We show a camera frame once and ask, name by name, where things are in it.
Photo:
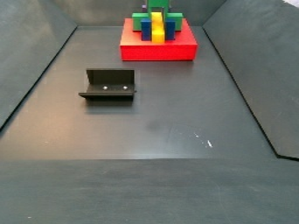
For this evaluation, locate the green stepped block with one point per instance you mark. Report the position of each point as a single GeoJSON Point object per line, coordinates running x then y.
{"type": "Point", "coordinates": [154, 6]}

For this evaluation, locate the black angle fixture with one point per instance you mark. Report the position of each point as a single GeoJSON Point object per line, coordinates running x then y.
{"type": "Point", "coordinates": [110, 83]}

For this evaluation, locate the red base board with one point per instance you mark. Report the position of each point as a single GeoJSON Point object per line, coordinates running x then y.
{"type": "Point", "coordinates": [138, 50]}

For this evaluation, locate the yellow arched bar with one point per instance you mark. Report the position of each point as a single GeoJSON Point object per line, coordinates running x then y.
{"type": "Point", "coordinates": [158, 27]}

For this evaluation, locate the blue post right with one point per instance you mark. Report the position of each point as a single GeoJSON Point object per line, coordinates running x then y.
{"type": "Point", "coordinates": [170, 29]}

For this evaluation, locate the purple post left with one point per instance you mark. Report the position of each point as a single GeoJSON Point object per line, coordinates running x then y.
{"type": "Point", "coordinates": [145, 8]}

